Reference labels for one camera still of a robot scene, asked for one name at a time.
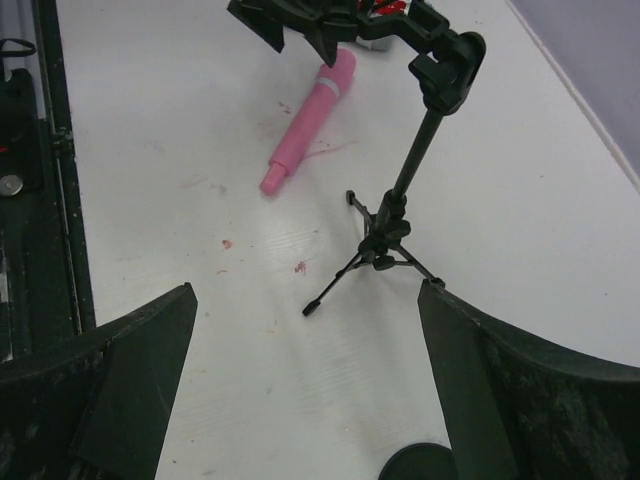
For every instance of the pink microphone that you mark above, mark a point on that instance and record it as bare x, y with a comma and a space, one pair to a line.
329, 85

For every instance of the red glitter microphone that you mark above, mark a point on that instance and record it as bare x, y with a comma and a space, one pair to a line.
377, 8

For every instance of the black tripod shock-mount stand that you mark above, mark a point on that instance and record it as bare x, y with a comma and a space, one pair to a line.
442, 69

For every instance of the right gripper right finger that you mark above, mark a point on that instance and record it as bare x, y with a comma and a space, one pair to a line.
517, 406

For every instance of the black round-base stand front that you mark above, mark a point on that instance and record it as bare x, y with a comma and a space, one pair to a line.
420, 461

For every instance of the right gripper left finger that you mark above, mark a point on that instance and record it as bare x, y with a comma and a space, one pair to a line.
97, 406

